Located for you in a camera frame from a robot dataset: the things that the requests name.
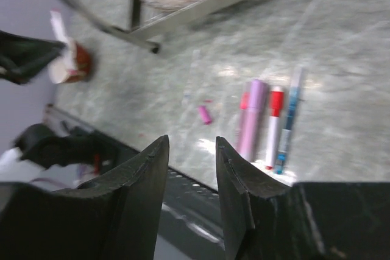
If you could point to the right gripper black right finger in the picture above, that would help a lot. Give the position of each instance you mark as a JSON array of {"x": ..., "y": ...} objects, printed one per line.
[{"x": 263, "y": 218}]

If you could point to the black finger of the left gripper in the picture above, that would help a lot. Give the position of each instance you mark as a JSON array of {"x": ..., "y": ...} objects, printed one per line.
[{"x": 23, "y": 58}]

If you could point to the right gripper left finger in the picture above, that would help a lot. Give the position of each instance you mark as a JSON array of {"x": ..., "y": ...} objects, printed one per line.
[{"x": 113, "y": 216}]

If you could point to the slim pink highlighter pen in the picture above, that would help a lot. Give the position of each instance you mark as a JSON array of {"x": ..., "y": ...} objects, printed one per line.
[{"x": 243, "y": 107}]

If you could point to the small red pen cap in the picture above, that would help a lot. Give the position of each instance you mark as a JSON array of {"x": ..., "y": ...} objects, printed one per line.
[{"x": 276, "y": 101}]

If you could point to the small purple cap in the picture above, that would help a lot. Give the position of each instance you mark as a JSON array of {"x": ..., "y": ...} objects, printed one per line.
[{"x": 205, "y": 115}]

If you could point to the white pen with red tip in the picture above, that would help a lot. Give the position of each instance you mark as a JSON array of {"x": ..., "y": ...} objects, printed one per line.
[{"x": 272, "y": 140}]

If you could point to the thick pink marker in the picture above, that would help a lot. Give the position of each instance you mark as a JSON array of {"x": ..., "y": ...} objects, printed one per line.
[{"x": 255, "y": 108}]

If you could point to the blue pen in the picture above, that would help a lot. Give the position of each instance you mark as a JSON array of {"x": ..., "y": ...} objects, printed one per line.
[{"x": 286, "y": 133}]

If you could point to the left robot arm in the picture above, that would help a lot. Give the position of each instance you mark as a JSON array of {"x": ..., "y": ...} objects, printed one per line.
[{"x": 41, "y": 145}]

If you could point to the white paper cup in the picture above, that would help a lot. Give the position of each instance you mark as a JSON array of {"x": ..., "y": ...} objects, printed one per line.
[{"x": 72, "y": 66}]

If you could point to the black base bar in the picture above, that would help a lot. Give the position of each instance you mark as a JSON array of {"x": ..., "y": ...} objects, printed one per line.
[{"x": 190, "y": 222}]

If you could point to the steel two-tier dish rack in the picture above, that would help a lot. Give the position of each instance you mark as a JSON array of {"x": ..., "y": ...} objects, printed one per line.
[{"x": 147, "y": 22}]

